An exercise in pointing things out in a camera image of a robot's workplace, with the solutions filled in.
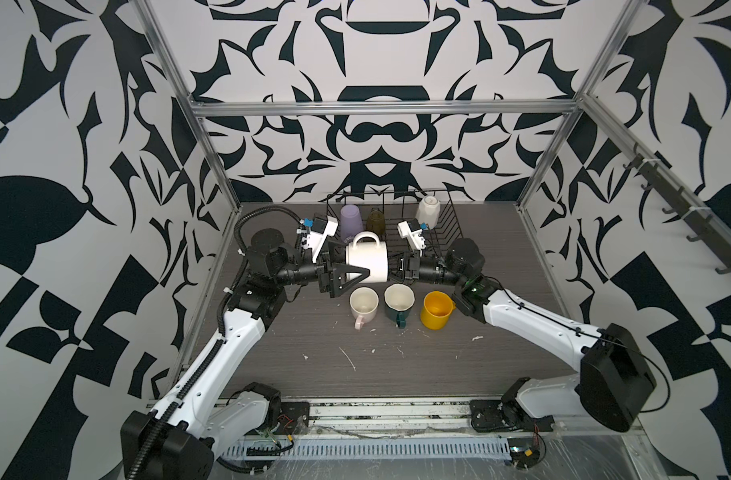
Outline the yellow mug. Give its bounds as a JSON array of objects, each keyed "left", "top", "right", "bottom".
[{"left": 421, "top": 291, "right": 455, "bottom": 330}]

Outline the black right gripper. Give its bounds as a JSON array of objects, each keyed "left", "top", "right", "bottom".
[{"left": 376, "top": 254, "right": 471, "bottom": 291}]

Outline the black wire dish rack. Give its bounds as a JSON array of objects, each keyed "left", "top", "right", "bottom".
[{"left": 324, "top": 187, "right": 463, "bottom": 284}]

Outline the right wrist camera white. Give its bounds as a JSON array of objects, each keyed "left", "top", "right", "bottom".
[{"left": 397, "top": 219, "right": 427, "bottom": 255}]

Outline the pink cream mug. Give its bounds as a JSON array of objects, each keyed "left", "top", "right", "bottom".
[{"left": 349, "top": 287, "right": 379, "bottom": 330}]

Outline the white slotted cable duct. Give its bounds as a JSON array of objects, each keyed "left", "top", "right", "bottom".
[{"left": 222, "top": 437, "right": 511, "bottom": 461}]

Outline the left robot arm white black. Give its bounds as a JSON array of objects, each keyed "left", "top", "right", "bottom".
[{"left": 120, "top": 205, "right": 369, "bottom": 479}]

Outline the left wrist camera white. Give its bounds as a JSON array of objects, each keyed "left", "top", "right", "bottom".
[{"left": 297, "top": 215, "right": 339, "bottom": 264}]

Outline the dark green mug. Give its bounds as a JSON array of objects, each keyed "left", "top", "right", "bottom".
[{"left": 383, "top": 284, "right": 415, "bottom": 329}]

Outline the olive textured glass cup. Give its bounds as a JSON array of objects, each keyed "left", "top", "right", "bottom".
[{"left": 365, "top": 207, "right": 387, "bottom": 239}]

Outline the white mug red inside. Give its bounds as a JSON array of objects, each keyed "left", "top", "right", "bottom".
[{"left": 346, "top": 231, "right": 389, "bottom": 284}]

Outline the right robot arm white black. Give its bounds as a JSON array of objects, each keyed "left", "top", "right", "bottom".
[{"left": 389, "top": 238, "right": 663, "bottom": 432}]

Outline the white faceted mug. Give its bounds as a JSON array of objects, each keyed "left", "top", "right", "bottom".
[{"left": 415, "top": 195, "right": 443, "bottom": 230}]

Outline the lilac plastic cup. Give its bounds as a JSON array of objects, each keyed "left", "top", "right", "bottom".
[{"left": 339, "top": 204, "right": 364, "bottom": 243}]

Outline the wall hook rail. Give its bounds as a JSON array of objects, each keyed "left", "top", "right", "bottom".
[{"left": 623, "top": 143, "right": 731, "bottom": 275}]

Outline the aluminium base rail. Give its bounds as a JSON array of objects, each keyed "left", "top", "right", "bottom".
[{"left": 139, "top": 395, "right": 583, "bottom": 439}]

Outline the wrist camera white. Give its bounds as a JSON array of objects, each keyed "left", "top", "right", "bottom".
[
  {"left": 397, "top": 219, "right": 427, "bottom": 255},
  {"left": 297, "top": 215, "right": 339, "bottom": 264}
]

